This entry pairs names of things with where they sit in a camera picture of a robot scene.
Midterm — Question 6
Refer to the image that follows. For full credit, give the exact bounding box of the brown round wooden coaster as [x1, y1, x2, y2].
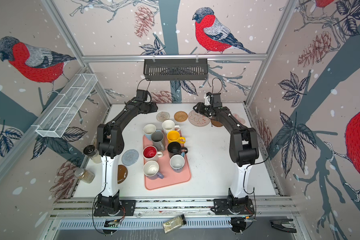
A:
[211, 120, 223, 127]

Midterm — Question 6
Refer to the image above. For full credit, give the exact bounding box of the round bunny print coaster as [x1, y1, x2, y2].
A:
[188, 110, 211, 127]

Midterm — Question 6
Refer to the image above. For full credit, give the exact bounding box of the multicolour zigzag woven coaster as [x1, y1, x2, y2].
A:
[156, 112, 170, 122]

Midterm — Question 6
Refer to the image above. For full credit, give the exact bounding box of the pink flower shaped coaster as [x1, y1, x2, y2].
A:
[233, 114, 246, 125]

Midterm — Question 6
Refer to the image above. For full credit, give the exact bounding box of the grey round felt coaster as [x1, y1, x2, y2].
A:
[122, 149, 139, 166]

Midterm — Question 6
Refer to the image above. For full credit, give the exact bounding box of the dark brown glossy coaster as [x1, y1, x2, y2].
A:
[117, 165, 128, 184]

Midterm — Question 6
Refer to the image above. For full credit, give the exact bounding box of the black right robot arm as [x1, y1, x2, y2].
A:
[193, 103, 259, 199]

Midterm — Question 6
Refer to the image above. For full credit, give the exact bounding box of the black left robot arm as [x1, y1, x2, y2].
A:
[97, 99, 158, 198]

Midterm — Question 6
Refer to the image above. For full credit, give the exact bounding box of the brown rattan woven coaster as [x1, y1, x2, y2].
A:
[174, 111, 188, 123]

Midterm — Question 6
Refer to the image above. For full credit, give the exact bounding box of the light blue mug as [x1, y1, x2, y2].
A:
[143, 124, 157, 141]

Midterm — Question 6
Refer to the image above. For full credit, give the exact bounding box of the white faceted mug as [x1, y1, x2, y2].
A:
[162, 120, 181, 134]

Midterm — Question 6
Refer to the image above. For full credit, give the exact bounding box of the grey mug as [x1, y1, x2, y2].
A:
[151, 130, 166, 152]

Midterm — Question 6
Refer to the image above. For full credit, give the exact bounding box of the yellow mug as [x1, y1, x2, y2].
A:
[167, 131, 186, 144]

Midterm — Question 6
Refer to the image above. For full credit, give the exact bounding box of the red interior white mug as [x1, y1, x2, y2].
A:
[143, 146, 164, 162]

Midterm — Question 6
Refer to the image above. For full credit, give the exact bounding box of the black mug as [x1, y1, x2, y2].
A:
[167, 142, 188, 158]

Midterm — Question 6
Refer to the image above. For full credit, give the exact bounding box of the pink rectangular tray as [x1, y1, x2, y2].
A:
[143, 136, 192, 191]

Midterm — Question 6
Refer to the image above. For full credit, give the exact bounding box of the black lid spice jar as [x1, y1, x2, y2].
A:
[83, 145, 102, 164]

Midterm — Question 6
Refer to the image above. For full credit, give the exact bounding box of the gold lid spice jar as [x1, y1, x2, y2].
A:
[74, 168, 95, 184]

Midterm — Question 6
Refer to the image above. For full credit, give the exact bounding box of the fallen spice jar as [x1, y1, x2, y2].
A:
[163, 215, 187, 234]

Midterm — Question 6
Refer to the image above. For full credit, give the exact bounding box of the black clamp tool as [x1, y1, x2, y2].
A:
[270, 219, 297, 233]

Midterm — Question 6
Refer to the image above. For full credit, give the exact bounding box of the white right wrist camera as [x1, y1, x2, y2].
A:
[205, 92, 222, 108]

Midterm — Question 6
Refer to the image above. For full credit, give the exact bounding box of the black hanging wire basket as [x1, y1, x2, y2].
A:
[143, 59, 209, 81]

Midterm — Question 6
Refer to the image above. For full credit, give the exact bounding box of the white blue handled mug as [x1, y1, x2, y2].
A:
[170, 152, 186, 173]

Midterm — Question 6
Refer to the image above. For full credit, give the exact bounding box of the white purple handled mug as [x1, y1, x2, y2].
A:
[143, 161, 164, 180]

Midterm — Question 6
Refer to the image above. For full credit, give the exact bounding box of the white wire mesh shelf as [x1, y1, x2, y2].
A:
[36, 74, 98, 138]

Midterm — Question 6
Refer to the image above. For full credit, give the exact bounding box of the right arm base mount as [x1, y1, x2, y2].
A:
[211, 189, 256, 234]

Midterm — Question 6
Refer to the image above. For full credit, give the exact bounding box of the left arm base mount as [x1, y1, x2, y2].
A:
[92, 191, 137, 235]

